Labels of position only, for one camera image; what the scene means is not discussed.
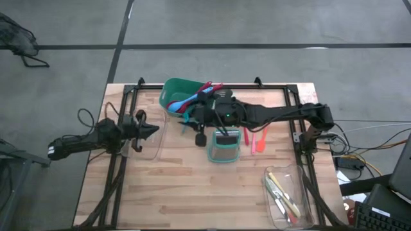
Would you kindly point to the black keyboard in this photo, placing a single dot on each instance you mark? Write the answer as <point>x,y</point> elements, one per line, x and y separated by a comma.
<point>379,221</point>

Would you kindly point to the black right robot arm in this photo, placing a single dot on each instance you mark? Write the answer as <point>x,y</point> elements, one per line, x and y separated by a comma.
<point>282,112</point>

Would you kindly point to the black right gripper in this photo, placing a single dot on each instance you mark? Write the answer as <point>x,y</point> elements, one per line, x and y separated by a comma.
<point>221,114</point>

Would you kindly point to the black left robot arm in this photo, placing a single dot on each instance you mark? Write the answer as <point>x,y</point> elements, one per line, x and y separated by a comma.
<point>83,141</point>

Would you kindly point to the small pink silicone spatula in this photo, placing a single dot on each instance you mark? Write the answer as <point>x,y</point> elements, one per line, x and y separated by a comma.
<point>253,146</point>

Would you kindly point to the clear plastic wrap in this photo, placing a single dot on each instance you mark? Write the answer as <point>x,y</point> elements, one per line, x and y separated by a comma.
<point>309,94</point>

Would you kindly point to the small orange silicone spatula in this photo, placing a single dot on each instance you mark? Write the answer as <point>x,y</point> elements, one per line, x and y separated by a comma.
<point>260,147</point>

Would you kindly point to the black monitor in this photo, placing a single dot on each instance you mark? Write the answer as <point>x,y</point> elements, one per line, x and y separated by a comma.
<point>403,173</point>

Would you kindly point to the small red silicone spatula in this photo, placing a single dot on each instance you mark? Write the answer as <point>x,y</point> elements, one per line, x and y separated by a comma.
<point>246,138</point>

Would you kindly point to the green plastic bin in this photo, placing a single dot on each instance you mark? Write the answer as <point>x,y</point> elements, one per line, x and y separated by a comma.
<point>180,93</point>

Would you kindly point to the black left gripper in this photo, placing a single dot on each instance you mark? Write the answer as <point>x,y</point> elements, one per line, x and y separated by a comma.
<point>133,130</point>

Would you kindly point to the black power strip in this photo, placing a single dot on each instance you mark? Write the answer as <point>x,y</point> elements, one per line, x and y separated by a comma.
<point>350,163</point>

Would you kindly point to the clear plastic bin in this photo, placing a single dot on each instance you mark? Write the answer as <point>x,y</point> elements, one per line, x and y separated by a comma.
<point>305,192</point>
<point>154,147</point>

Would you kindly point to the red silicone spoon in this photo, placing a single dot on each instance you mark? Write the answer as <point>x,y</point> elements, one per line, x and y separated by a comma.
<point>218,86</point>

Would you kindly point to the black stand leg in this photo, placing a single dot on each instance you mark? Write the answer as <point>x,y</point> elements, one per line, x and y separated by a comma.
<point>366,184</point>

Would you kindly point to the black metal table frame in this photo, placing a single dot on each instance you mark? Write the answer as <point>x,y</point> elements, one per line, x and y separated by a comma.
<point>266,86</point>

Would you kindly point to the black slotted spoon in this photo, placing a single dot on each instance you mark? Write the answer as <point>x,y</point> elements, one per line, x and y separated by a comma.
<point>223,94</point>

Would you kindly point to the grey side table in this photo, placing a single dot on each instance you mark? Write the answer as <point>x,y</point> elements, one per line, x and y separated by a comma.
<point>19,158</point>

